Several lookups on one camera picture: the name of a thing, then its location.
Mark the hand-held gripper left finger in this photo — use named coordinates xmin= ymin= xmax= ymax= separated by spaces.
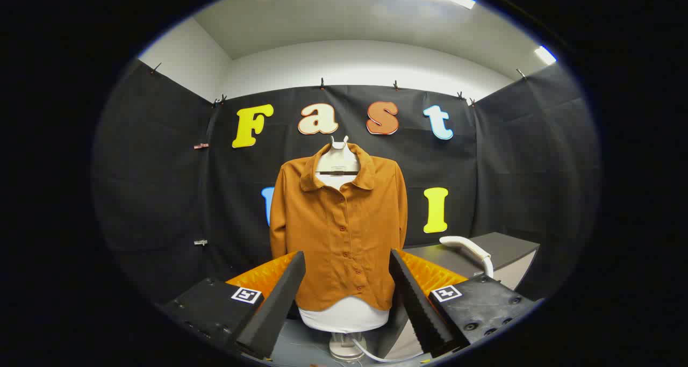
xmin=159 ymin=250 xmax=307 ymax=361

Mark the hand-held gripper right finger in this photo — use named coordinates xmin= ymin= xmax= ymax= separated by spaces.
xmin=389 ymin=248 xmax=538 ymax=358

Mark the white garment steamer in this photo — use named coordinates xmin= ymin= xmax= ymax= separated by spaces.
xmin=439 ymin=235 xmax=494 ymax=279

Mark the orange button-up shirt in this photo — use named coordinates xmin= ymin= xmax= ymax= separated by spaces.
xmin=269 ymin=142 xmax=408 ymax=312

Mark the white mannequin torso stand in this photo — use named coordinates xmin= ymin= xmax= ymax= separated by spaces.
xmin=299 ymin=135 xmax=390 ymax=363

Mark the black backdrop cloth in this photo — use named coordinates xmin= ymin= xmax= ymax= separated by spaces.
xmin=91 ymin=60 xmax=601 ymax=325

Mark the row of black clips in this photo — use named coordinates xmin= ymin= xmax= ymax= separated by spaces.
xmin=150 ymin=62 xmax=528 ymax=107

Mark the white hose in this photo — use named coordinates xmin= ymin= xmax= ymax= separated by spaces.
xmin=349 ymin=335 xmax=426 ymax=364

